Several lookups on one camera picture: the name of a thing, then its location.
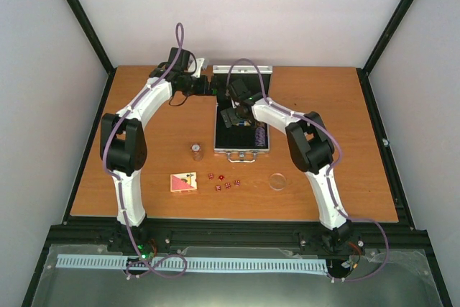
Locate purple poker chip tube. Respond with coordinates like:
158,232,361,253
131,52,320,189
254,125,268,149

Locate orange poker chip tube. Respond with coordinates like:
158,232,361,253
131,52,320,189
190,143,203,161

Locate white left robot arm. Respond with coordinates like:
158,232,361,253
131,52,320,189
100,47,211,252

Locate clear round tube lid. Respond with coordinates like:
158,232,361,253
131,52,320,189
269,173,287,191

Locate black front frame rail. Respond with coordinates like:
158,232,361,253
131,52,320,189
46,217,431,250

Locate aluminium poker case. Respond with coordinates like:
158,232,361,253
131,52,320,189
213,65,272,163

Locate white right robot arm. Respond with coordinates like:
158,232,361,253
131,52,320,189
216,78,352,253

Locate black aluminium frame rail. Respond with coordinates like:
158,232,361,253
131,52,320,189
66,0,115,74

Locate red playing card deck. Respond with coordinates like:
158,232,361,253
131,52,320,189
170,172,198,193

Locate light blue cable duct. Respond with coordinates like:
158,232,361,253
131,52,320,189
55,254,328,275

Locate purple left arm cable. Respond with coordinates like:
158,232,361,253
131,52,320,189
102,22,188,279

